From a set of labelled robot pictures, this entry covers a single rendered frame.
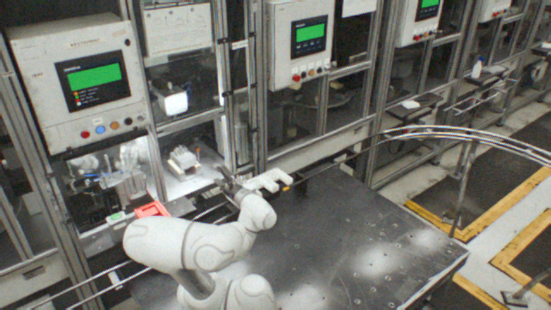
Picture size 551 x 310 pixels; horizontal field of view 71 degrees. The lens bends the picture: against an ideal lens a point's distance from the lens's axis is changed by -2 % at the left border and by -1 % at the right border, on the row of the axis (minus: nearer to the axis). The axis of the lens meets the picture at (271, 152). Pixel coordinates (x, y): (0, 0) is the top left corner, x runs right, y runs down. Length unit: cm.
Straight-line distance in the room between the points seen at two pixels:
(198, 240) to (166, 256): 10
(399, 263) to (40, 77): 179
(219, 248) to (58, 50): 96
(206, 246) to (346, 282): 108
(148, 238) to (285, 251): 110
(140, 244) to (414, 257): 146
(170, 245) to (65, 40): 88
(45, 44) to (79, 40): 12
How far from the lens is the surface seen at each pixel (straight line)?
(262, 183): 223
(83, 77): 166
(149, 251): 113
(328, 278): 200
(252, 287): 161
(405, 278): 209
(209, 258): 105
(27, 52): 163
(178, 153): 225
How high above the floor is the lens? 222
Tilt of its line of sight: 33 degrees down
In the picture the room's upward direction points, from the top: straight up
